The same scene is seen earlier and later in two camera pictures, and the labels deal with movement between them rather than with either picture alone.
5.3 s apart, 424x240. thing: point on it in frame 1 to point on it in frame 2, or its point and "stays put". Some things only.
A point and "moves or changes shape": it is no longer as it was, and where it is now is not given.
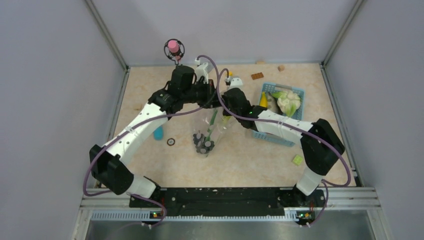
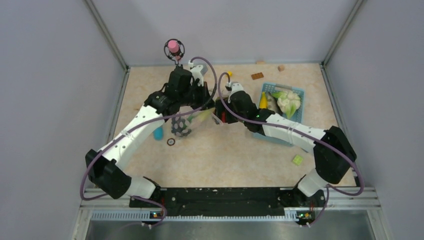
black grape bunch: (202, 146) to (180, 127)
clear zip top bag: (209, 128) moves or changes shape
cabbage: (288, 102) stays put
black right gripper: (225, 112) stays put
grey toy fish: (272, 104) stays put
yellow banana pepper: (263, 101) stays put
